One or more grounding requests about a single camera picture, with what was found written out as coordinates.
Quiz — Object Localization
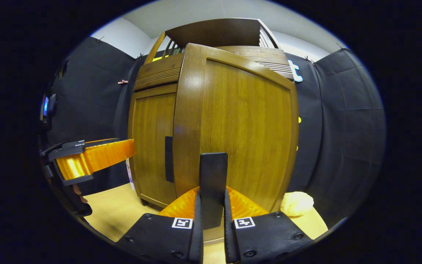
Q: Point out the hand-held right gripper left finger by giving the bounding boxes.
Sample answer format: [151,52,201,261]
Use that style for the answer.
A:
[114,186,204,264]

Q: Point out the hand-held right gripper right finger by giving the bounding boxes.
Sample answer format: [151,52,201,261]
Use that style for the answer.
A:
[224,186,314,264]

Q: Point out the wooden shoe cabinet door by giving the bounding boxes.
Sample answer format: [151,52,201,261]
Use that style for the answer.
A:
[128,84,178,209]
[173,43,299,242]

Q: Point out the wooden double-door shoe cabinet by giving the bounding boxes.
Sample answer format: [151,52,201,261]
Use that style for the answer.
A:
[128,18,299,242]

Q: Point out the blue-grey spine book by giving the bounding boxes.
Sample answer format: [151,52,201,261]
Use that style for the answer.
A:
[125,158,135,190]

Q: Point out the cream plush item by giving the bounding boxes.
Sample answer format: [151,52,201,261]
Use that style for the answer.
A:
[280,191,314,217]

